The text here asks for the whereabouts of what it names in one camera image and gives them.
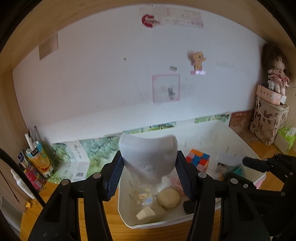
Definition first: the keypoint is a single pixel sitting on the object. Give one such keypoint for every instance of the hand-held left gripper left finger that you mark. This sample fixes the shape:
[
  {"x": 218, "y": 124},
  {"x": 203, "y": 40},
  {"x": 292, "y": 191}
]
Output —
[{"x": 113, "y": 178}]

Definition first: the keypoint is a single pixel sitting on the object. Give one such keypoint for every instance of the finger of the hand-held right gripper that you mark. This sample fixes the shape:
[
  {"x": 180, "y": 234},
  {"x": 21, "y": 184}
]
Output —
[
  {"x": 266, "y": 190},
  {"x": 256, "y": 164}
]

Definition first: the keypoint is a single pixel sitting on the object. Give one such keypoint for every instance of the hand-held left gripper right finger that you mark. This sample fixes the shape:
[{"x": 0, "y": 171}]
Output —
[{"x": 183, "y": 178}]

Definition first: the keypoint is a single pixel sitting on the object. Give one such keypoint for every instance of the pink correction tape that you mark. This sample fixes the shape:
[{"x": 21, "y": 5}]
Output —
[{"x": 175, "y": 184}]

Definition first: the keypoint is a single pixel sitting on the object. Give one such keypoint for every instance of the green bottle with gold cap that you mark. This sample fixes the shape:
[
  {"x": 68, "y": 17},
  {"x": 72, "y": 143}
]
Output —
[{"x": 238, "y": 172}]

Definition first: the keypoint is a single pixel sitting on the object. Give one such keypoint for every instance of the multicolour puzzle cube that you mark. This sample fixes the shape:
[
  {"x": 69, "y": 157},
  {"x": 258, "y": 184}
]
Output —
[{"x": 197, "y": 160}]

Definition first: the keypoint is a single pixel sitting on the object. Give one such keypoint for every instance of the gold round compact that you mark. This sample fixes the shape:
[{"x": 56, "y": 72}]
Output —
[{"x": 168, "y": 198}]

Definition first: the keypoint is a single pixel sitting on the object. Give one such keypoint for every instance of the translucent white card box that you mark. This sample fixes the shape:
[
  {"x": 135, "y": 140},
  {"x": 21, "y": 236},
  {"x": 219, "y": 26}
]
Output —
[{"x": 227, "y": 161}]

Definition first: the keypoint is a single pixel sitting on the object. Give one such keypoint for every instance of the clear case with stickers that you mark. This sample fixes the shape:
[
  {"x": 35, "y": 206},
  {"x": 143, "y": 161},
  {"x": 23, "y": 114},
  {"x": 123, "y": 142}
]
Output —
[{"x": 142, "y": 197}]

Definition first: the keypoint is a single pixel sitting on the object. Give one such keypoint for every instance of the white cloud-shaped holder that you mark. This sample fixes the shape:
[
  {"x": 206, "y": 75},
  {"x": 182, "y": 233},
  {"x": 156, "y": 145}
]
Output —
[{"x": 148, "y": 155}]

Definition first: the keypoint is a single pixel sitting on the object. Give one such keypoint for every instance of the white plastic storage bin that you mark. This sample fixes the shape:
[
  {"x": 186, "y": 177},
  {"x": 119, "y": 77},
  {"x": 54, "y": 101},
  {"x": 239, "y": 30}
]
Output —
[{"x": 222, "y": 139}]

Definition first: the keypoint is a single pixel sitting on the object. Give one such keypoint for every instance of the beige paper box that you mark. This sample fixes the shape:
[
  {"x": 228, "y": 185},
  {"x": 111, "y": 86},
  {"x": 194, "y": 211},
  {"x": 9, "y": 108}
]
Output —
[{"x": 150, "y": 214}]

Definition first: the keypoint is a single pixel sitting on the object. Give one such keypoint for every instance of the green grape poster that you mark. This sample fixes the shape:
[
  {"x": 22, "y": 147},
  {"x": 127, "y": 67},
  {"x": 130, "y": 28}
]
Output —
[{"x": 99, "y": 148}]

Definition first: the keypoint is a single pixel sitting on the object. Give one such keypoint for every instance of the green tissue box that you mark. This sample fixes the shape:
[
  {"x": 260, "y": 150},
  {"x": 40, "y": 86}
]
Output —
[{"x": 285, "y": 139}]

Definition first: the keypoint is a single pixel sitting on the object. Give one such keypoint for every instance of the white packaging box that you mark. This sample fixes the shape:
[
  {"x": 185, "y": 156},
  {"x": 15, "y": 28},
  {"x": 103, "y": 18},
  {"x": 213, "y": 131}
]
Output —
[{"x": 79, "y": 160}]

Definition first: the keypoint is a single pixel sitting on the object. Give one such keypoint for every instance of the letter-print fabric bag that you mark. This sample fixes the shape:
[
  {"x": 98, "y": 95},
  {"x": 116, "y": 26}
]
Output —
[{"x": 266, "y": 122}]

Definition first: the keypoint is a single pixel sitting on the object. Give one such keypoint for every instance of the pink oval case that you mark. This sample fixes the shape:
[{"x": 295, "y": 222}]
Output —
[{"x": 270, "y": 95}]

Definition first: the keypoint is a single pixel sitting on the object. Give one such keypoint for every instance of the orange juice carton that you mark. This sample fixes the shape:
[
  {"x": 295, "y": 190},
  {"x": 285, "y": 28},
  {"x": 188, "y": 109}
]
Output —
[{"x": 40, "y": 161}]

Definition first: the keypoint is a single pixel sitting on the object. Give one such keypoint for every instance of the pink can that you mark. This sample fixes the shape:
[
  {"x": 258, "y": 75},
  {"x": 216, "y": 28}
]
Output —
[{"x": 34, "y": 177}]

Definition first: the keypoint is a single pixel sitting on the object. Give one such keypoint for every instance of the small grey plush toy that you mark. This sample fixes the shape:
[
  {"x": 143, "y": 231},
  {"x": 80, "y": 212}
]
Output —
[{"x": 271, "y": 84}]

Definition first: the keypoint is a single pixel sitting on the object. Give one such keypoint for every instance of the small yellow object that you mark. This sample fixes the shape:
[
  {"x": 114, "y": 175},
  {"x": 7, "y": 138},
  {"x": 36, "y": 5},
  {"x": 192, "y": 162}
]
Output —
[{"x": 28, "y": 204}]

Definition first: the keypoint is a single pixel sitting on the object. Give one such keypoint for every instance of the white spray bottle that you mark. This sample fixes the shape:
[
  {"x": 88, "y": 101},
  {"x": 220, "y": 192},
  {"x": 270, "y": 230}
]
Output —
[{"x": 22, "y": 184}]

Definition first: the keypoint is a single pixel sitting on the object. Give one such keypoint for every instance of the white pen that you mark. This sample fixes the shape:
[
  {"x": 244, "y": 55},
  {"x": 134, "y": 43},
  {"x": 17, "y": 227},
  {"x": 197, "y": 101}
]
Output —
[{"x": 28, "y": 141}]

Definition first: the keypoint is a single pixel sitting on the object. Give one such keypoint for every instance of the brown-haired rag doll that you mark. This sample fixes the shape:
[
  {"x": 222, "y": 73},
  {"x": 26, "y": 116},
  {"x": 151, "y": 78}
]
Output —
[{"x": 276, "y": 67}]

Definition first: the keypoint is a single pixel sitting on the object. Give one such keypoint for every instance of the yellow pony sticker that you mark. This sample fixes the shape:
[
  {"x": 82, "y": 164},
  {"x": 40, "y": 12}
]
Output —
[{"x": 197, "y": 59}]

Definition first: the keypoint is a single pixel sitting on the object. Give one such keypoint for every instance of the translucent tape patch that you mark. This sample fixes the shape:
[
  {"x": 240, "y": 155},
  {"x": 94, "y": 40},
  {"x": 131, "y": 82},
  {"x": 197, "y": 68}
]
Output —
[{"x": 48, "y": 46}]

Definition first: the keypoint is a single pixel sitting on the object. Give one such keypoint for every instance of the printed paper tape strip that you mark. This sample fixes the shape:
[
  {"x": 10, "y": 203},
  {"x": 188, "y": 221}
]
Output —
[{"x": 182, "y": 20}]

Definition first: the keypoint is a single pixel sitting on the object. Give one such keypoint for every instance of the pink-framed wall sticker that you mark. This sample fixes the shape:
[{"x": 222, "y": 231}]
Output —
[{"x": 165, "y": 88}]

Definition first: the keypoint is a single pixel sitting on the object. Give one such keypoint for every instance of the small grey wall sticker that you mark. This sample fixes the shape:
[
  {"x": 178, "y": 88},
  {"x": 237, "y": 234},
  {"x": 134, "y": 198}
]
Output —
[{"x": 173, "y": 68}]

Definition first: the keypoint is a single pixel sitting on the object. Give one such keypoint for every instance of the red wall sticker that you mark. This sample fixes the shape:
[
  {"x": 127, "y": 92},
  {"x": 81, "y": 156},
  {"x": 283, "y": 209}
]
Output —
[{"x": 149, "y": 20}]

